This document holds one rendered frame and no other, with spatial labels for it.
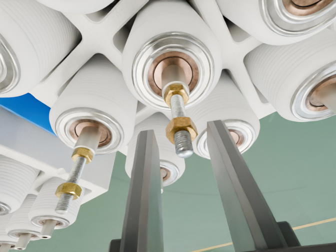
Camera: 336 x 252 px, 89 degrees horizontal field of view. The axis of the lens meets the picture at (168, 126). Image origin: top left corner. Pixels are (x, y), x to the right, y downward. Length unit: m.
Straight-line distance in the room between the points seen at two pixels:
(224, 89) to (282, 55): 0.07
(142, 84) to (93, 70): 0.10
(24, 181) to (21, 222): 0.14
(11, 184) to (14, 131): 0.10
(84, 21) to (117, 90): 0.08
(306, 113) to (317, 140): 0.60
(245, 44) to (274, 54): 0.04
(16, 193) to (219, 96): 0.40
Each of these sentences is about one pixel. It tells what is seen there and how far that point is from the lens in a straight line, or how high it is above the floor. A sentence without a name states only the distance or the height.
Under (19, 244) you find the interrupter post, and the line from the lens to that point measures 0.60.
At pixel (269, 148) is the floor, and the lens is 0.76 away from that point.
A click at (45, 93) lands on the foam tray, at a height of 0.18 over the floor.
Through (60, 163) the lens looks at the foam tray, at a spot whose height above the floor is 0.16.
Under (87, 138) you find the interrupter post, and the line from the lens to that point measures 0.20.
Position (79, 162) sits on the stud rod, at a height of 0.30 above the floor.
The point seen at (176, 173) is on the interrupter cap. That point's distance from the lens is 0.28.
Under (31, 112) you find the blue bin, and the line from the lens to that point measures 0.46.
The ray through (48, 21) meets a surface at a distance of 0.23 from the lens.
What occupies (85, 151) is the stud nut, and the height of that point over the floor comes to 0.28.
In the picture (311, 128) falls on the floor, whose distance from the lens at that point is 0.76.
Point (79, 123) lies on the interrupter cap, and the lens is 0.21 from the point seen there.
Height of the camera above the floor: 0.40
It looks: 47 degrees down
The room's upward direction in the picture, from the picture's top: 176 degrees clockwise
